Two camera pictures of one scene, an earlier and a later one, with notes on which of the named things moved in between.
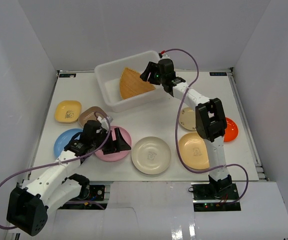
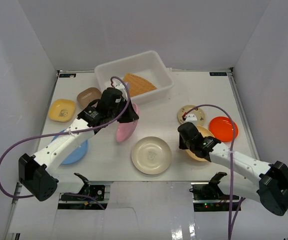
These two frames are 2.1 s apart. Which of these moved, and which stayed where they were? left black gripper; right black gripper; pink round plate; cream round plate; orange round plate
Moved: pink round plate; left black gripper; right black gripper
Stayed: orange round plate; cream round plate
